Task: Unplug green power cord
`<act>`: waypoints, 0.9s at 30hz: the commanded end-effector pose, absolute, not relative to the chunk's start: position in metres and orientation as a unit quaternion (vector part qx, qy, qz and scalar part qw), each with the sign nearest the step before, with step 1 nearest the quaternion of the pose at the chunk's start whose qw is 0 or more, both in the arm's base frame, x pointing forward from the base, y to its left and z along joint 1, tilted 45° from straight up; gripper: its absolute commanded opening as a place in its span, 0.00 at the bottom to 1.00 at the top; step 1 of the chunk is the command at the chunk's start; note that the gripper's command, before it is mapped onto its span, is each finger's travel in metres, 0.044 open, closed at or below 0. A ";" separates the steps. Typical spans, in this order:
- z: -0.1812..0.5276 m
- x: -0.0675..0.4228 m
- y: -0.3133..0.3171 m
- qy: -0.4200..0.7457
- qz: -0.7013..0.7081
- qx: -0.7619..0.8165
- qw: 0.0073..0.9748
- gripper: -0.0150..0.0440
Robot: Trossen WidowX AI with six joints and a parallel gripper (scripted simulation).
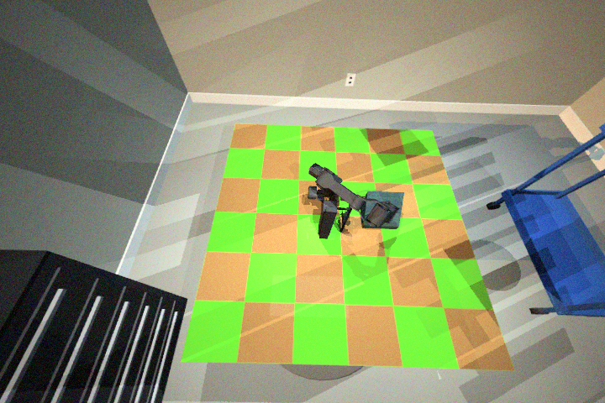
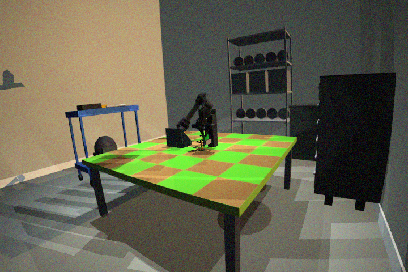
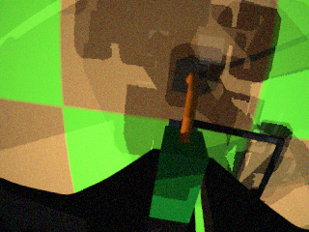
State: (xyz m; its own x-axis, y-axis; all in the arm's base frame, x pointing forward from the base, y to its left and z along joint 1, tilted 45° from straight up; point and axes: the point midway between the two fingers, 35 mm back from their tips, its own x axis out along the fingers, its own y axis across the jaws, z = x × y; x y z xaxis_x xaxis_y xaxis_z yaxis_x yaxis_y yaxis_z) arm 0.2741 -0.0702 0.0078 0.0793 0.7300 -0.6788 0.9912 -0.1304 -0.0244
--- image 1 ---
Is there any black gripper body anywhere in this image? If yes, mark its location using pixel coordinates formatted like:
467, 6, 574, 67
308, 186, 338, 199

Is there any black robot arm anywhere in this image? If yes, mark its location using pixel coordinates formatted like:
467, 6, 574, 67
308, 163, 399, 228

